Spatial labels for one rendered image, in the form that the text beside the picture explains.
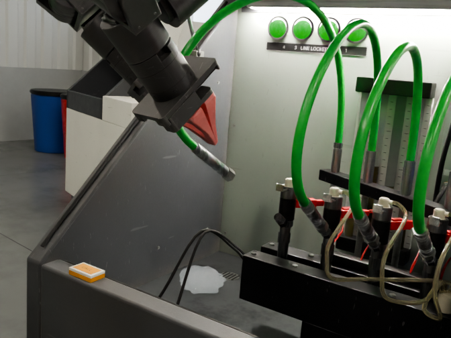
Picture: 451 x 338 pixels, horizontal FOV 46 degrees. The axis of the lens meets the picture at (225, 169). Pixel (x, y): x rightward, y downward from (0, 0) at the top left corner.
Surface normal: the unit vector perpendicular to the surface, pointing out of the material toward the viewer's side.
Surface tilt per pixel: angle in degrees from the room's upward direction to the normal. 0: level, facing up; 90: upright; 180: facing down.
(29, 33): 90
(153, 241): 90
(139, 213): 90
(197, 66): 44
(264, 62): 90
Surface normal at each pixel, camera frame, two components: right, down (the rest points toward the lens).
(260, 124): -0.55, 0.12
